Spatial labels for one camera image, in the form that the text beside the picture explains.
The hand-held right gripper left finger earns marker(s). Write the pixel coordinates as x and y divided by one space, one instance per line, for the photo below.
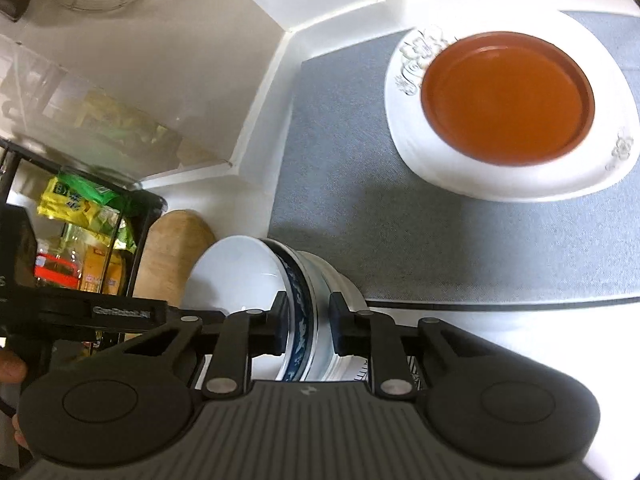
281 325

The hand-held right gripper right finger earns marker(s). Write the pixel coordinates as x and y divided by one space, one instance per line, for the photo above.
341 325

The white bowl with label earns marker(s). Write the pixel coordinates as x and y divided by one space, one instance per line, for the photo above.
345 280

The white bowl with blue rim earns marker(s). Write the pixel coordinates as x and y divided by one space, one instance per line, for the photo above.
235 275

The white square flower plate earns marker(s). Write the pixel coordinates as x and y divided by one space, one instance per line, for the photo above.
500 182

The brown round plate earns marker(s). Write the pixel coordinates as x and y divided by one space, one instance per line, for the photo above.
505 100

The person's left hand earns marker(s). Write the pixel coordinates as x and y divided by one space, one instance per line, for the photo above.
12 366

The red capped bottle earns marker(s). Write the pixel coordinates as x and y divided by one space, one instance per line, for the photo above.
57 267

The orange packet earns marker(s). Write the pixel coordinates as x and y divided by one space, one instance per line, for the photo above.
100 270

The grey mat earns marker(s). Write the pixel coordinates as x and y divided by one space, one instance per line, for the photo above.
360 220

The yellow green packets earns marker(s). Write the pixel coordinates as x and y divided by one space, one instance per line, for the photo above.
70 200

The wooden cutting board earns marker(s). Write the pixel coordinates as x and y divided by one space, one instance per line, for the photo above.
170 250

